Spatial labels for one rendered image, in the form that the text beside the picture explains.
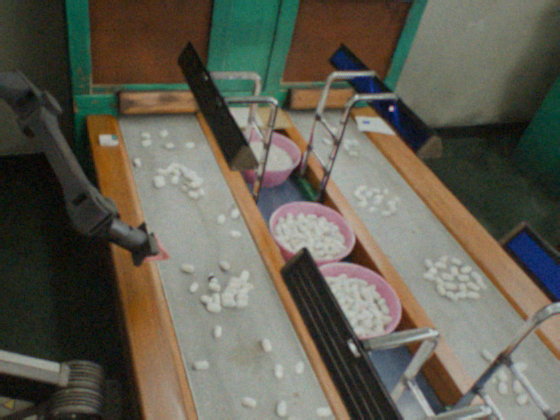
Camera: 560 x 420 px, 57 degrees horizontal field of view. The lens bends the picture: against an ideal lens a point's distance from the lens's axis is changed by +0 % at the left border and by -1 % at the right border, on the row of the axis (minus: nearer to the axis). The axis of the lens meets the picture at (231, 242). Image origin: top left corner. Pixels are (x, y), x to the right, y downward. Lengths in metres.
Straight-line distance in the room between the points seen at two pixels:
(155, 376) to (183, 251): 0.43
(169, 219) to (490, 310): 0.98
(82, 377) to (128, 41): 1.20
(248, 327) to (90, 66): 1.10
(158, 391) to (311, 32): 1.48
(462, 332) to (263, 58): 1.22
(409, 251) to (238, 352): 0.70
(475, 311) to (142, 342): 0.94
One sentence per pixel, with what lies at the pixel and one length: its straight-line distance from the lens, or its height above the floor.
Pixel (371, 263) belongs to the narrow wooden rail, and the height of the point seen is 0.75.
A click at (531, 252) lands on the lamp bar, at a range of 1.32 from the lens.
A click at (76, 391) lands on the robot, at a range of 1.15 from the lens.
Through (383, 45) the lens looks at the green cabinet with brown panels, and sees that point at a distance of 2.32.
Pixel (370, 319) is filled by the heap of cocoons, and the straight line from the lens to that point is 1.44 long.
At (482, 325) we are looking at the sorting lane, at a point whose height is 0.74.
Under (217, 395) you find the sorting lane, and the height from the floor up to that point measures 0.74.
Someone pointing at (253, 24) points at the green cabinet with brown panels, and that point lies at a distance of 2.02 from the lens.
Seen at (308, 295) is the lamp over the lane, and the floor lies 1.08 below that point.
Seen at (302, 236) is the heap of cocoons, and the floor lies 0.74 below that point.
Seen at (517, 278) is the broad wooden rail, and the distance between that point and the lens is 1.78.
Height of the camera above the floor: 1.78
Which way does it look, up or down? 43 degrees down
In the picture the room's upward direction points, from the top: 10 degrees clockwise
